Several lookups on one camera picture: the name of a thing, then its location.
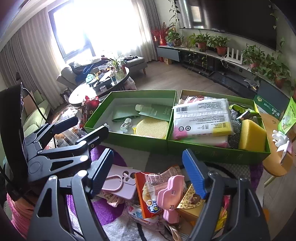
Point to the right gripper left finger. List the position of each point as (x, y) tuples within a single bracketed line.
[(85, 185)]

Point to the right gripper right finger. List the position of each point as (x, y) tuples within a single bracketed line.
[(209, 185)]

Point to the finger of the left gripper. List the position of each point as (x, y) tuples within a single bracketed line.
[(64, 125), (95, 137)]

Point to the white adhesive hook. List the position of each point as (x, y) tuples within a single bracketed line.
[(126, 126)]

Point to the green cloth pad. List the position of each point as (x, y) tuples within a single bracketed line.
[(121, 112)]

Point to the yellow round silicone mat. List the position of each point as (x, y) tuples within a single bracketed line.
[(151, 127)]

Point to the green facial mask sachet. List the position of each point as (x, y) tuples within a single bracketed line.
[(157, 111)]

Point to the green sofa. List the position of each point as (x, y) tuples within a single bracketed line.
[(31, 117)]

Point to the yellow gift box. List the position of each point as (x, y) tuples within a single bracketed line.
[(191, 205)]

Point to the red snack bag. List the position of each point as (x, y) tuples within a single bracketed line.
[(89, 105)]

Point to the round dark coffee table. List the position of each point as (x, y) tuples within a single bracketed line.
[(79, 93)]

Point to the pink phone case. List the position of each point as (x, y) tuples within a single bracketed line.
[(121, 182)]

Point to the pink hair clip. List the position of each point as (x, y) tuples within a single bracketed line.
[(169, 198)]

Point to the green tray left box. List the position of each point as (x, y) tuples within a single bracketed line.
[(137, 119)]

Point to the green tray box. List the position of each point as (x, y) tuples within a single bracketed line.
[(137, 119), (223, 149)]

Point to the grey sofa with clothes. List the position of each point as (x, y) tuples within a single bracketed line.
[(75, 73)]

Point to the green tray right box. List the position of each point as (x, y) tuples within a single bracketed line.
[(223, 149)]

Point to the orange snack packet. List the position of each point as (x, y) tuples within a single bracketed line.
[(148, 186)]

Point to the yellow sponge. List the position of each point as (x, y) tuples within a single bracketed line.
[(252, 137)]

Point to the white wipes pack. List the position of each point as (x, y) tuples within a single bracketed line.
[(210, 117)]

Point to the grey footstool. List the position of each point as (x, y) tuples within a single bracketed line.
[(136, 64)]

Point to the green snack pouch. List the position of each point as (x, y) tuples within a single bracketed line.
[(289, 118)]

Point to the grey tv cabinet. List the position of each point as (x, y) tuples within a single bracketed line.
[(237, 78)]

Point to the white wifi router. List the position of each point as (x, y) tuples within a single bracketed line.
[(234, 56)]

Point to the large black television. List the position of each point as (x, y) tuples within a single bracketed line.
[(253, 20)]

